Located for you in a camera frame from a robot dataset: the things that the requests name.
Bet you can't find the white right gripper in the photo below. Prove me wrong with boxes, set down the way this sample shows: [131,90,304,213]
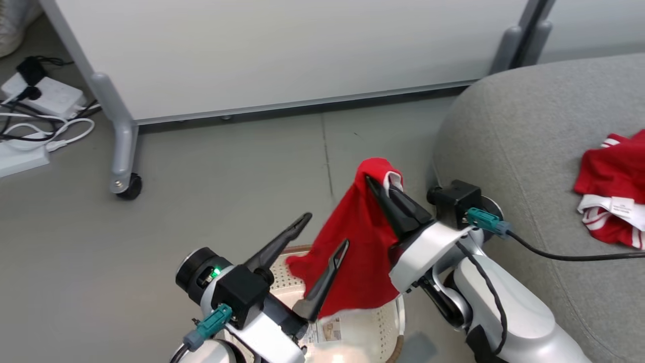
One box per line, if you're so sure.
[365,174,475,294]

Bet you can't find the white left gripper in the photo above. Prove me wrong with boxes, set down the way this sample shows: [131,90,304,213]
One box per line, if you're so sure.
[223,212,350,363]

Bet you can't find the red shirt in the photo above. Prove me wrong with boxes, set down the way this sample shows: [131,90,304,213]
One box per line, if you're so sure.
[286,157,405,320]

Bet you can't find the red shorts with white stripes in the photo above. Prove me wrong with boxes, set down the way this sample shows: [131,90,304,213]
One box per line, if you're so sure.
[573,130,645,251]

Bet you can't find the grey fabric sofa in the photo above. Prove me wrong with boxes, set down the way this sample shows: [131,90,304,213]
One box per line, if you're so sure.
[432,52,645,363]

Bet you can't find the white perforated laundry basket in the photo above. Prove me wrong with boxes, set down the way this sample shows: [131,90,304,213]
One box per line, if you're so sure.
[266,244,407,363]

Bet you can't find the black caster wheel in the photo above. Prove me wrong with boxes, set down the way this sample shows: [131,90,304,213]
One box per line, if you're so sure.
[115,172,143,201]

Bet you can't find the large white partition board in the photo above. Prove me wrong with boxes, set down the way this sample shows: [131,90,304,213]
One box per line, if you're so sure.
[39,0,536,195]

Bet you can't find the narrow white partition board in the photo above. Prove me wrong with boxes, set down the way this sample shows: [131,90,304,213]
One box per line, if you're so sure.
[519,0,645,67]

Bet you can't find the white power strip with plugs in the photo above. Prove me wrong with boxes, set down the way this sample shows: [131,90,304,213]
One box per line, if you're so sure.
[1,73,87,119]

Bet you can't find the long white power strip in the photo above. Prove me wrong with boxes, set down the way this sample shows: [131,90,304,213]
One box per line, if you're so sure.
[0,143,51,178]

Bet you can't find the black power adapter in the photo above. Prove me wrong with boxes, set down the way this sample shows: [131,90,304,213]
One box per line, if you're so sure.
[16,56,47,87]

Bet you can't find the white sneaker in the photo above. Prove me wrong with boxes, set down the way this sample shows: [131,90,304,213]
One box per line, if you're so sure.
[0,0,42,57]

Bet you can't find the teal right camera connector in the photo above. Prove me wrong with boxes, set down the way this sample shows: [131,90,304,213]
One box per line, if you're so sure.
[466,207,512,239]

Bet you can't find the teal camera connector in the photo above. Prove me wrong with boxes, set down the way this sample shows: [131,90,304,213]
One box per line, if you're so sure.
[466,207,512,239]
[182,304,234,352]

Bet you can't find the teal left camera connector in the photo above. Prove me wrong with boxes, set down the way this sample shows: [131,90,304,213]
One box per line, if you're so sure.
[182,304,234,352]

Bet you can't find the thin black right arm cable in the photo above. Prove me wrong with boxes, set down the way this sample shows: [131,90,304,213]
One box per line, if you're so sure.
[455,241,508,355]

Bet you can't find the black right camera cable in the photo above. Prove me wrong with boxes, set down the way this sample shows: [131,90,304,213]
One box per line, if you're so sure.
[506,229,645,262]

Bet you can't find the white cable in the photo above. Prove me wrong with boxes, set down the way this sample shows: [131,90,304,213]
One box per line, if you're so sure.
[0,98,96,153]

